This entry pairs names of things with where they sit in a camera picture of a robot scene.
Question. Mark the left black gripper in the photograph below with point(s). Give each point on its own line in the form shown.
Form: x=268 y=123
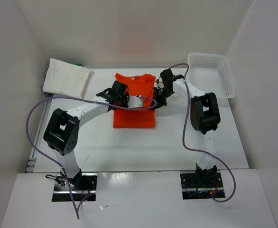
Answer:
x=126 y=97

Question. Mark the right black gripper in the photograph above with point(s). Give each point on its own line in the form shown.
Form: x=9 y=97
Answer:
x=159 y=102

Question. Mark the orange t-shirt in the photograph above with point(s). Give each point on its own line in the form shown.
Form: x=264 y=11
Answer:
x=138 y=85

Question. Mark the white t-shirt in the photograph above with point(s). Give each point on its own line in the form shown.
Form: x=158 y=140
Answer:
x=67 y=79

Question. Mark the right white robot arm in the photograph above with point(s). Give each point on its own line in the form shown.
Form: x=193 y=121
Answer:
x=203 y=113

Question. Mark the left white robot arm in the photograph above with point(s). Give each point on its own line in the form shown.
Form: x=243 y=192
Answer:
x=61 y=133

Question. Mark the white plastic basket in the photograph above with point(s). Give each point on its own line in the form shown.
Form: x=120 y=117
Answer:
x=211 y=73

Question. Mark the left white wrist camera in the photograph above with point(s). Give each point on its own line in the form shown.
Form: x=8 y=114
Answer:
x=135 y=102

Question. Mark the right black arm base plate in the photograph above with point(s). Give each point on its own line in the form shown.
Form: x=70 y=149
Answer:
x=192 y=189

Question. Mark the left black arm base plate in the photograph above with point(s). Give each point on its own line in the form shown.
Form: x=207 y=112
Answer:
x=86 y=187

